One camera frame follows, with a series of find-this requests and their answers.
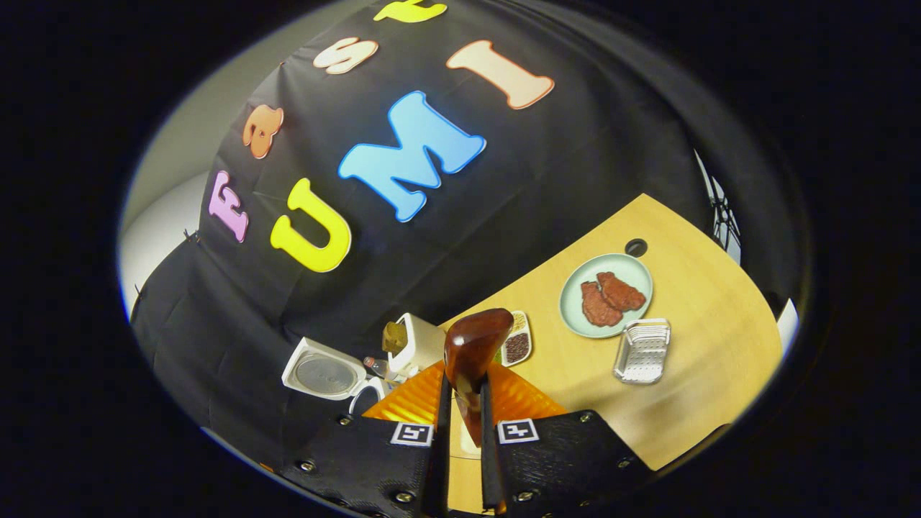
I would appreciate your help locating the white toaster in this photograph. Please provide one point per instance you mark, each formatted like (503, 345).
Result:
(424, 342)

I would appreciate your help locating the dark red beans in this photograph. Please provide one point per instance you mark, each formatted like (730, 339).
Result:
(516, 347)

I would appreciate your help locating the brown meat piece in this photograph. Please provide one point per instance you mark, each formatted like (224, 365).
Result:
(620, 291)
(599, 306)

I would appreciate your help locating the clear plastic bottle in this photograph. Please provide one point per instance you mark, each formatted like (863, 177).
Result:
(378, 367)

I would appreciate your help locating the brown wooden spoon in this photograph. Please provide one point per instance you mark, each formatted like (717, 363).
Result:
(471, 345)

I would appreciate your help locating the yellow soybeans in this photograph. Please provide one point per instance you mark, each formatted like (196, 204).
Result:
(518, 321)

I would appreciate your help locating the white divided dish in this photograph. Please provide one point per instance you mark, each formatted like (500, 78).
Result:
(531, 338)

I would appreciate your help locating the pale green plate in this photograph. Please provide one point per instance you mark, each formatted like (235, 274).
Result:
(633, 270)

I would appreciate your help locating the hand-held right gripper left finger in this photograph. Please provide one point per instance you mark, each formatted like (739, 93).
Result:
(437, 467)

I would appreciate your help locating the brown bread slice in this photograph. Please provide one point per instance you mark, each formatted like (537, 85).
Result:
(394, 337)

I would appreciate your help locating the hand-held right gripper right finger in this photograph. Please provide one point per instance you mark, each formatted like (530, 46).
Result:
(491, 467)

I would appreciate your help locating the white rice cooker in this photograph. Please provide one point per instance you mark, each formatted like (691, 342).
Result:
(324, 374)

